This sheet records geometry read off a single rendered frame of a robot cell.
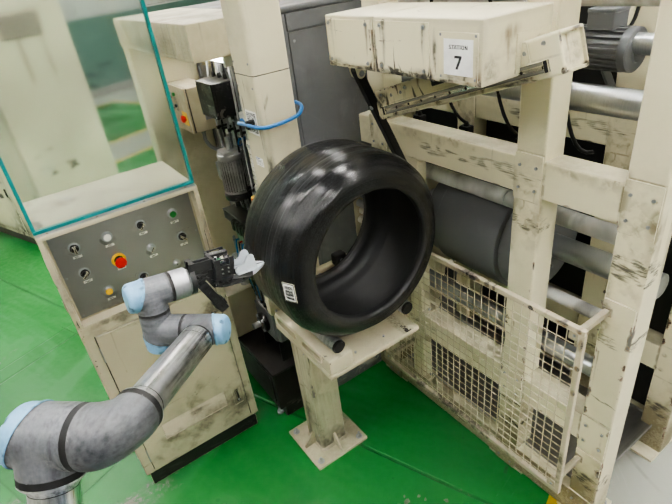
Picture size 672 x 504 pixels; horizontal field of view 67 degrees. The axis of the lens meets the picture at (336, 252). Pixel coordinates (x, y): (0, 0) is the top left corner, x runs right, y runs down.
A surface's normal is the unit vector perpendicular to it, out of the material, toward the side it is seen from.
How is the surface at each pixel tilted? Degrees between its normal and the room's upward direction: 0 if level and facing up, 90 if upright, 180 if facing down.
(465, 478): 0
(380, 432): 0
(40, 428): 28
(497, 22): 90
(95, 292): 90
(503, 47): 90
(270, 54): 90
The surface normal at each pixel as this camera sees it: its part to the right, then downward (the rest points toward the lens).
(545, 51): -0.81, 0.37
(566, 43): 0.51, 0.07
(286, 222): -0.54, -0.13
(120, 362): 0.58, 0.36
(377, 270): -0.56, -0.48
